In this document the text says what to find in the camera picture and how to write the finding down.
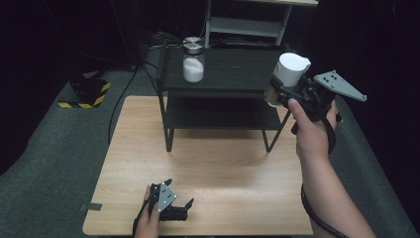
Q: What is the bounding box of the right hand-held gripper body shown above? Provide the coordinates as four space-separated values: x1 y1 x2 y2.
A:
276 69 368 124

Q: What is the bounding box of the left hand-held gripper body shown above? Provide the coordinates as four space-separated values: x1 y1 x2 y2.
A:
148 181 190 222

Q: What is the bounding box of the black two-tier shelf rack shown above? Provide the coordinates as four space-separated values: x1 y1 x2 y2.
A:
155 41 308 154

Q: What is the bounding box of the glass jar with metal lid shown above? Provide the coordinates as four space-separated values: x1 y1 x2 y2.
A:
181 36 206 84

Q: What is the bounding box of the person's left hand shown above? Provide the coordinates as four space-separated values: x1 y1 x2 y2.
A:
133 183 161 238

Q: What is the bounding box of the person's right hand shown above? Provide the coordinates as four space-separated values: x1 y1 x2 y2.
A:
287 97 339 164

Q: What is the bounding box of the white metal shelf unit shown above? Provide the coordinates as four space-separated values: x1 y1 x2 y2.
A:
203 0 321 50

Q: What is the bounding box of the grey tape strip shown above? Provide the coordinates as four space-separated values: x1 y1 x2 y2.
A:
79 201 103 213

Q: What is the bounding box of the yellow-black striped stand base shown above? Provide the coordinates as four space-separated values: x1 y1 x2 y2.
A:
56 76 112 110

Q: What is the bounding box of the left hand-held gripper cable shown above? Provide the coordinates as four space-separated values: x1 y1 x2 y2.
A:
132 189 157 237

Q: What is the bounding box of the hand-held gripper cable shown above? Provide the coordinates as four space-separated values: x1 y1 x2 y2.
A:
132 189 157 237
290 117 351 238

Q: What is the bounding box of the black floor cable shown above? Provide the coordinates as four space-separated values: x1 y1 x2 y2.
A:
107 63 142 146

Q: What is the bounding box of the right hand-held gripper cable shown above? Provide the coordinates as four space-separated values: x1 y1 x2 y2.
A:
290 117 351 238

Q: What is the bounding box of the bundle of cables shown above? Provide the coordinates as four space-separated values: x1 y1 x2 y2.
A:
148 30 206 50

